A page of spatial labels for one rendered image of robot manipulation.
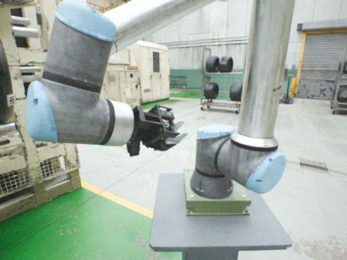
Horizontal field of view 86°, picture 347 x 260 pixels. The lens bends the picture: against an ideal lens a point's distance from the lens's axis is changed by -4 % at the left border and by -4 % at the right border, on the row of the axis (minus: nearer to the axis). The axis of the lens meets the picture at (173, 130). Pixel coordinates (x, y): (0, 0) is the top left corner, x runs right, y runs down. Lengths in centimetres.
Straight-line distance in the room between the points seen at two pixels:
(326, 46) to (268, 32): 1108
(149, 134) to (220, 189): 46
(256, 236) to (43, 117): 75
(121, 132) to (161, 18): 31
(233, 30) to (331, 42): 458
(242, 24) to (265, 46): 1144
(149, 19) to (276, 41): 33
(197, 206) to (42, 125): 66
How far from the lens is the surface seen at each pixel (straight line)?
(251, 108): 62
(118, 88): 565
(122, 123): 36
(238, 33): 1198
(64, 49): 33
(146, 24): 52
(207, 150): 74
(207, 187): 81
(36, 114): 32
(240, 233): 82
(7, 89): 115
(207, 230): 81
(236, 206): 87
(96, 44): 33
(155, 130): 43
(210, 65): 612
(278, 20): 63
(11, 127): 126
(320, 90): 1161
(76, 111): 33
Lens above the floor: 116
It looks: 16 degrees down
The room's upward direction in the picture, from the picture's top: straight up
